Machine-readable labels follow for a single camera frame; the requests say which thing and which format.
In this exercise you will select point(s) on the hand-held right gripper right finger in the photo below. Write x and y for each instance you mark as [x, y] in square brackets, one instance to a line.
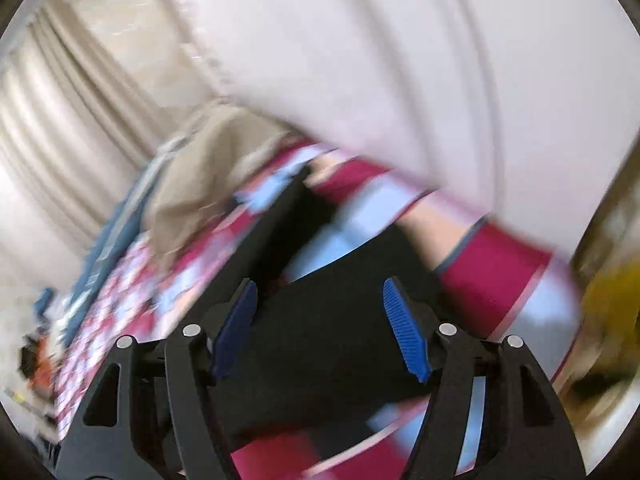
[406, 335]

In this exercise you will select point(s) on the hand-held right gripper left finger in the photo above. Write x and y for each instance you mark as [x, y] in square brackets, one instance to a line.
[234, 332]

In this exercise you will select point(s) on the black pants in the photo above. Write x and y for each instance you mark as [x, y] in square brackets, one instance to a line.
[330, 330]

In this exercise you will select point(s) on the plaid blanket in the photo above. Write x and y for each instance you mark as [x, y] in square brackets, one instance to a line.
[490, 270]

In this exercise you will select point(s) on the beige pillow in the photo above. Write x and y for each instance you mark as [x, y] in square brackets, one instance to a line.
[210, 170]

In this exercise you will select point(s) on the black and orange object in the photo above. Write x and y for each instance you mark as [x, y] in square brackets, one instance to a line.
[37, 365]

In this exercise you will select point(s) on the yellow object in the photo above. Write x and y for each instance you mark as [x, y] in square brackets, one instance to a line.
[610, 295]

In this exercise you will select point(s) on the beige curtain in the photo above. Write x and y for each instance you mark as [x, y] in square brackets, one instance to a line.
[55, 125]

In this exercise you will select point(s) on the white carved headboard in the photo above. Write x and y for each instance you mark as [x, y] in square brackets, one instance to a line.
[375, 60]

